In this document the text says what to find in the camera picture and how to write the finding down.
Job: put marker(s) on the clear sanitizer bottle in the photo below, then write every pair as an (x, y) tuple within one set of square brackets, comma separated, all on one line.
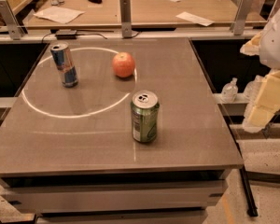
[(229, 91), (251, 89)]

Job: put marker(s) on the red orange apple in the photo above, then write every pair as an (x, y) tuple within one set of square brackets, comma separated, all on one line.
[(123, 64)]

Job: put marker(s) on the metal bracket post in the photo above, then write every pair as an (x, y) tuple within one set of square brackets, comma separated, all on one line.
[(126, 18), (238, 25), (14, 29)]

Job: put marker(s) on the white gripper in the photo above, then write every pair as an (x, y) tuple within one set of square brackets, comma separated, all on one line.
[(276, 44)]

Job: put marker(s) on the middle metal bracket post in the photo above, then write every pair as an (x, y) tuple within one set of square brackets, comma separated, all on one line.
[(126, 18)]

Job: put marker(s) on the white paper sheet left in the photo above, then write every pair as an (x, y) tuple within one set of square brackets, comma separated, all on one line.
[(58, 14)]

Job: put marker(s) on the green soda can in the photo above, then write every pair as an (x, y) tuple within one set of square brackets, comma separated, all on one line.
[(144, 112)]

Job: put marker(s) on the white paper sheet right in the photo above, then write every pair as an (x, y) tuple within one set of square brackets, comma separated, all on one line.
[(188, 18)]

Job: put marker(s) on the blue silver redbull can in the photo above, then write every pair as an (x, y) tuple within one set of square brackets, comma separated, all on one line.
[(62, 57)]

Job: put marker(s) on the right clear sanitizer bottle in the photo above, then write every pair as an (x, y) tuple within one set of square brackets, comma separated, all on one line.
[(251, 89)]

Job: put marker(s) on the left clear sanitizer bottle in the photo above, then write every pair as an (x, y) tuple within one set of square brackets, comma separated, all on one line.
[(229, 91)]

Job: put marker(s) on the white drawer cabinet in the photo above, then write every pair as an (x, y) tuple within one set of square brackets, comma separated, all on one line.
[(171, 197)]

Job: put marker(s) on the left metal bracket post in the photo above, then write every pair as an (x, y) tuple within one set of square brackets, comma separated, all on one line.
[(14, 29)]

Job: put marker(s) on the right metal bracket post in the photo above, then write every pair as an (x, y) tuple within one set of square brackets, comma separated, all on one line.
[(238, 25)]

